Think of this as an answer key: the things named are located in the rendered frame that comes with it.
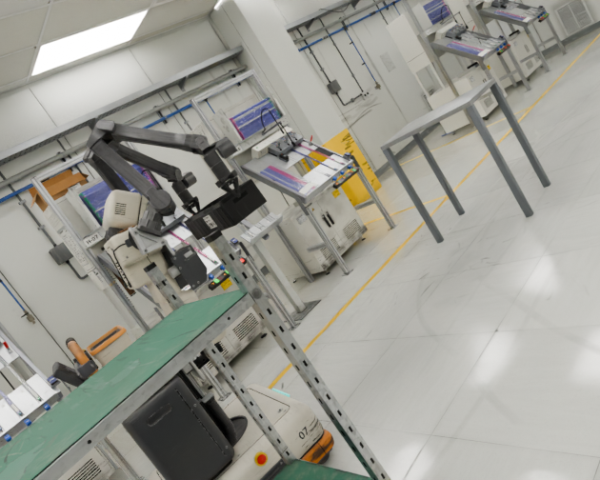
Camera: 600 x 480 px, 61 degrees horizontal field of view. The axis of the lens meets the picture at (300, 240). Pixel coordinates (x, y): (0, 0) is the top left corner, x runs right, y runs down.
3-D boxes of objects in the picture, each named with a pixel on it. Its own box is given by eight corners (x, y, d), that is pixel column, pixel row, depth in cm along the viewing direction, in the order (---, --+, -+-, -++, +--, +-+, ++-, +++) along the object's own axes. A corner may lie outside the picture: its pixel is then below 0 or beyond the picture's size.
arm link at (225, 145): (197, 149, 203) (193, 139, 195) (221, 132, 205) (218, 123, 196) (214, 171, 201) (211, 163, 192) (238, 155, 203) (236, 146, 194)
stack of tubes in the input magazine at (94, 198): (160, 190, 385) (138, 160, 380) (103, 224, 355) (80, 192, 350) (154, 194, 395) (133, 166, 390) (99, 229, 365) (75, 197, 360)
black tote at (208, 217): (197, 240, 249) (183, 222, 247) (223, 220, 256) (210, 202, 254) (235, 225, 198) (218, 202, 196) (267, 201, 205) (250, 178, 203)
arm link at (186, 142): (104, 142, 204) (93, 130, 193) (108, 129, 205) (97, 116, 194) (210, 158, 203) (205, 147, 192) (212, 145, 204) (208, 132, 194)
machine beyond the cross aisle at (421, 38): (536, 86, 666) (467, -48, 632) (512, 109, 618) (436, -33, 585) (452, 125, 774) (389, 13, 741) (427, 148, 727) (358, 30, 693)
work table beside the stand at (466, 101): (531, 215, 306) (469, 101, 292) (437, 243, 358) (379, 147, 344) (550, 183, 335) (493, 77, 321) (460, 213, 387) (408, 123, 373)
